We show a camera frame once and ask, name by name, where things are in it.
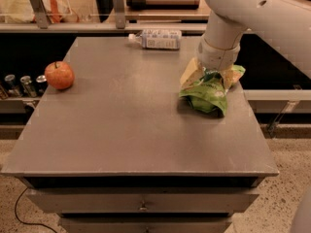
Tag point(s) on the lower grey drawer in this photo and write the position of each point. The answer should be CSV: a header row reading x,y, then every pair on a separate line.
x,y
146,224

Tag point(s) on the clear plastic water bottle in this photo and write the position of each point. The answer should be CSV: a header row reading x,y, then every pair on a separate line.
x,y
158,39

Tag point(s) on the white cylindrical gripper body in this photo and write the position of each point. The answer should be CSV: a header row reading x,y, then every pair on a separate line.
x,y
216,58

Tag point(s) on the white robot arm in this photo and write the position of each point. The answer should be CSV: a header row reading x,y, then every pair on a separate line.
x,y
270,38

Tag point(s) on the metal bracket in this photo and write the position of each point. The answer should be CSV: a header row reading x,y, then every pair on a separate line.
x,y
119,13
41,17

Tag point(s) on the middle metal bracket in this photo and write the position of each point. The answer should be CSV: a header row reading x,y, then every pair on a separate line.
x,y
119,13

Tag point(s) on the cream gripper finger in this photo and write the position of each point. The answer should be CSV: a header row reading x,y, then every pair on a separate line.
x,y
193,72
232,75

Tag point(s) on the silver can right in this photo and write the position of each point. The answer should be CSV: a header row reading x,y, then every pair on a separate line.
x,y
42,84

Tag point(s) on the red apple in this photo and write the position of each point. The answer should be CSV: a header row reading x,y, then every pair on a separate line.
x,y
59,75

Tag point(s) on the grey drawer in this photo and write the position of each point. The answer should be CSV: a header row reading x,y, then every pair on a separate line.
x,y
227,200
146,224

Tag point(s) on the green rice chip bag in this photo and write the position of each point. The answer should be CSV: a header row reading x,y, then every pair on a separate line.
x,y
207,94

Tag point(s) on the upper grey drawer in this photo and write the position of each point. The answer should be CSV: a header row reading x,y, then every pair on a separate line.
x,y
227,200

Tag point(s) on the silver can middle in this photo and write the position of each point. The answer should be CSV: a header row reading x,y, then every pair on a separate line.
x,y
28,86

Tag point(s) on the left metal bracket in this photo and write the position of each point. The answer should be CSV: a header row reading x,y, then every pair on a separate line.
x,y
41,17

